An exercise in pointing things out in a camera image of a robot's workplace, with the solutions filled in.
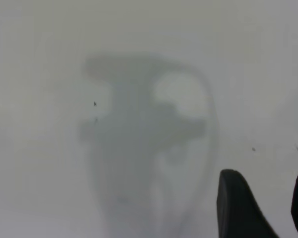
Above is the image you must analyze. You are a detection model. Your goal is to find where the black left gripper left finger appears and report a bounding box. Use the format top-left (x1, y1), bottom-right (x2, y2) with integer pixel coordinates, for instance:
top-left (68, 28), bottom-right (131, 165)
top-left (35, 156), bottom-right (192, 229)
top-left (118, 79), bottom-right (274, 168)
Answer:
top-left (216, 169), bottom-right (280, 238)

